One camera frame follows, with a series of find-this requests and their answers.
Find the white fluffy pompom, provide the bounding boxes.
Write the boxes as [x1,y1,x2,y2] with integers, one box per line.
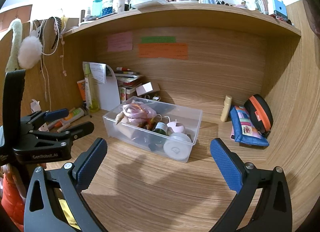
[18,36,43,69]

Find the wooden shelf board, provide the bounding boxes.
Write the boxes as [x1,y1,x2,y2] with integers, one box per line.
[65,2,301,37]

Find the small white cardboard box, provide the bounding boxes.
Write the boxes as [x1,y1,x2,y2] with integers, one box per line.
[136,82,160,96]

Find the dark green glass jar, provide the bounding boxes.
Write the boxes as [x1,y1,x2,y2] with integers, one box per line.
[152,121,168,136]

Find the orange booklet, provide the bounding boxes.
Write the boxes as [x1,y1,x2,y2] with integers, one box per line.
[77,79,86,102]

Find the pink sticky note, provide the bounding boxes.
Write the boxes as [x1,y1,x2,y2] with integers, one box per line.
[107,31,133,52]

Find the orange sleeve forearm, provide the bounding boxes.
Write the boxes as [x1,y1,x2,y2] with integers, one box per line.
[1,164,25,231]

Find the yellow-green spray bottle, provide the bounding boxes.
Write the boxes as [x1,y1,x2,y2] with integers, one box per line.
[84,63,99,113]

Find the stack of books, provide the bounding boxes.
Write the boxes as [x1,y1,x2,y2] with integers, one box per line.
[115,71,144,99]

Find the red white marker pen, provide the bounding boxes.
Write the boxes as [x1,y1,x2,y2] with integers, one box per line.
[116,67,131,71]

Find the white paper folder stand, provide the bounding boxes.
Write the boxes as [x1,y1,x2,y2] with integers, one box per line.
[82,62,120,111]

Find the pink flat pouch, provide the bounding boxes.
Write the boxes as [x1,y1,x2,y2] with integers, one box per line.
[230,127,235,140]

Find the fruit pattern card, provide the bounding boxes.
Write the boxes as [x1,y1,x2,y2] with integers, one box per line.
[119,87,126,103]

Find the white paper box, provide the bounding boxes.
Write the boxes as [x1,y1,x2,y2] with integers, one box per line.
[30,98,49,132]

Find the cream lotion bottle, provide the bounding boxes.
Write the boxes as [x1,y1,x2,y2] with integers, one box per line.
[220,95,232,122]

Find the green sticky note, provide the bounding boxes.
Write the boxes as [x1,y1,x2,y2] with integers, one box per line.
[140,36,176,44]

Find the black orange round case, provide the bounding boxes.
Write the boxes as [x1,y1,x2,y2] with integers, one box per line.
[244,94,273,138]

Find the white charging cable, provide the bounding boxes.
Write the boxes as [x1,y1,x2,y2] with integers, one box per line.
[32,18,68,111]

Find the pink rope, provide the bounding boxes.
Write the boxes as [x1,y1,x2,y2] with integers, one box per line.
[121,102,158,124]

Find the clear plastic storage bin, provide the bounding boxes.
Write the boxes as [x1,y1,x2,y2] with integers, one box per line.
[103,96,202,163]

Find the white round cotton pad box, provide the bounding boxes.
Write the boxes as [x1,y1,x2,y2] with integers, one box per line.
[163,133,193,162]

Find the lip balm stick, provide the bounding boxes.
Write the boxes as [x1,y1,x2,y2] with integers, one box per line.
[57,123,71,133]

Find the orange green lotion tube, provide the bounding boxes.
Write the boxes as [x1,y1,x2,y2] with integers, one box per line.
[54,108,84,128]

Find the orange sticky note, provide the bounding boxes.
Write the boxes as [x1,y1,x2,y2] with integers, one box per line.
[138,43,189,60]

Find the blue patterned pencil pouch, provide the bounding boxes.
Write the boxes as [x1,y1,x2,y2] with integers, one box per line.
[229,106,269,147]

